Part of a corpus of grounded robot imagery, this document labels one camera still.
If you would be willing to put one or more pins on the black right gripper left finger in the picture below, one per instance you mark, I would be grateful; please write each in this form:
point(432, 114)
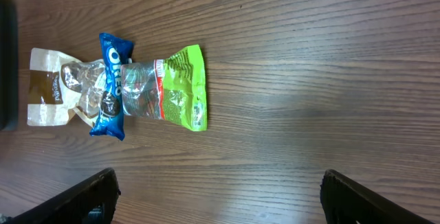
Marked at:
point(90, 201)

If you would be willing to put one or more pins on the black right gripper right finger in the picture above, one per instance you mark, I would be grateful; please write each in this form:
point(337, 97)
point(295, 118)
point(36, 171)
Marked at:
point(346, 201)

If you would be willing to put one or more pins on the beige Pantree snack bag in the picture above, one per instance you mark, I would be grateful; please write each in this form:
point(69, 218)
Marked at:
point(62, 87)

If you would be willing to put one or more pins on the green clear candy bag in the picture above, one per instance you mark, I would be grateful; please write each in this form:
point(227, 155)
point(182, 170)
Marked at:
point(172, 89)

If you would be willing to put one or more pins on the blue Oreo cookie pack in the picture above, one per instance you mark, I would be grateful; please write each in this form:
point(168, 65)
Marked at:
point(116, 52)

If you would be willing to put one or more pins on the grey plastic mesh basket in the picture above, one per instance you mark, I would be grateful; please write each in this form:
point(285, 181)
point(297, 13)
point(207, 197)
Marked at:
point(9, 66)

